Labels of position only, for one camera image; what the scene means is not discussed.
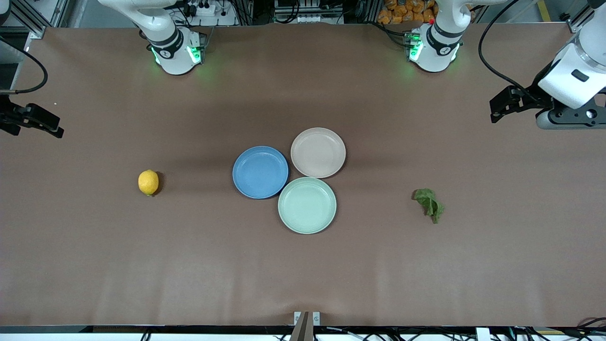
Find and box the yellow lemon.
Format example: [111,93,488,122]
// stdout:
[138,169,160,197]

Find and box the green lettuce leaf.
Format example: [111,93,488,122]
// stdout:
[413,188,445,224]

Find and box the pile of orange items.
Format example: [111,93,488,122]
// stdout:
[377,0,438,25]

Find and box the brown paper table cover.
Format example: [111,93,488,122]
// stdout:
[0,21,606,327]

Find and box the white power strip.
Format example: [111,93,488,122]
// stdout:
[182,0,218,16]

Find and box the beige plate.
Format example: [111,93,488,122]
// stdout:
[290,127,347,179]

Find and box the white equipment rack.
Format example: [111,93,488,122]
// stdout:
[274,0,345,24]

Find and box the blue plate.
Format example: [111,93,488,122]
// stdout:
[232,146,289,199]

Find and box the pale green plate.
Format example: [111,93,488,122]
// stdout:
[278,177,337,234]

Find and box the aluminium frame post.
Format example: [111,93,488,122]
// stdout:
[9,0,64,39]
[566,0,606,34]

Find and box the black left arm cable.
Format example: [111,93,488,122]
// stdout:
[478,0,540,102]

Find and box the metal table edge bracket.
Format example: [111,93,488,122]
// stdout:
[294,311,321,341]

